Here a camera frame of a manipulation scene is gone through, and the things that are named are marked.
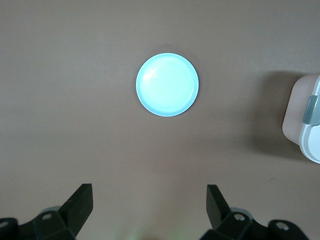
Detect light blue round plate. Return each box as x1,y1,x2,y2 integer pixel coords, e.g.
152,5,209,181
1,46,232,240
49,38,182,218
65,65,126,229
135,52,200,118

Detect white lidded box grey clips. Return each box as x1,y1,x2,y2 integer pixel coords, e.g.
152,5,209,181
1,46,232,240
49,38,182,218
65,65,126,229
281,72,320,165

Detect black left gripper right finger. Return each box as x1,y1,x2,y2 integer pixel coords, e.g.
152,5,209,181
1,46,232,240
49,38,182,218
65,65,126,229
199,184,309,240

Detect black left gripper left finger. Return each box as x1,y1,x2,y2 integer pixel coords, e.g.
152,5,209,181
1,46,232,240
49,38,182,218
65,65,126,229
0,183,94,240

